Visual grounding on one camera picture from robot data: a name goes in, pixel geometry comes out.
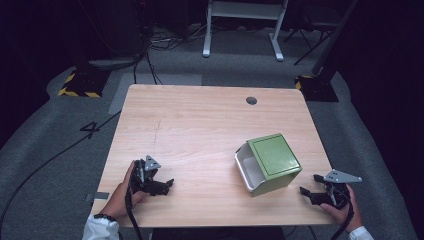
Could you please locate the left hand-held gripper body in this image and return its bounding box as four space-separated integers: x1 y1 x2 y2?
129 154 168 197

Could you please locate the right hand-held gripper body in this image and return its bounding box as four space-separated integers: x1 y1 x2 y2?
322 169 363 211

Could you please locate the green drawer box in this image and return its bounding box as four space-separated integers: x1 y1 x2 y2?
246 132 304 198

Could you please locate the white drawer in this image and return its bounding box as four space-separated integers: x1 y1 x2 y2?
234 143 268 194

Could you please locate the person's right hand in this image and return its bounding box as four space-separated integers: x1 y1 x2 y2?
319 184 364 235

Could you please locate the person's left hand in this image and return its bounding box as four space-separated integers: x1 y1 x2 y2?
99 160 150 220

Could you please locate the grey tape strip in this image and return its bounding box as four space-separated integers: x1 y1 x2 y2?
83 191 111 203

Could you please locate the person's dark lap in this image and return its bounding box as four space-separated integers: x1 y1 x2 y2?
151 225 286 240

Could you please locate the striped black stand base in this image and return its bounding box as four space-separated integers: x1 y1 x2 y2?
294 74 340 103
57 67 112 99

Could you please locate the black tripod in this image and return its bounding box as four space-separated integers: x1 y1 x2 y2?
283 13 335 67

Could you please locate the dark metal stand pole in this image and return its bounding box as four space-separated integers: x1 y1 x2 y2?
311 0 360 77

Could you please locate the dark equipment stand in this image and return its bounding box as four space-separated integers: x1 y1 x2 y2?
78 0 151 72

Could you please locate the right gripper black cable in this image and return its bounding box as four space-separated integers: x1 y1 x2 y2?
329 194 355 240

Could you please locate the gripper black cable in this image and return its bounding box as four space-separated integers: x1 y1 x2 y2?
329 194 355 240
124 184 144 240

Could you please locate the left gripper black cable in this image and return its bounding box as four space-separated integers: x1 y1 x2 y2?
124 184 144 240

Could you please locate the black bead bracelet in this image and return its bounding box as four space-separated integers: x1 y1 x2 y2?
93 213 117 223

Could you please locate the black floor cable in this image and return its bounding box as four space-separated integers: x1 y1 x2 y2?
0 109 122 231

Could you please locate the bundle of floor cables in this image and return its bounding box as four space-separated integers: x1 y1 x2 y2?
133 23 209 86

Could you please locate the white metal desk frame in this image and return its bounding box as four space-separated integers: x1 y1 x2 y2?
202 0 290 63

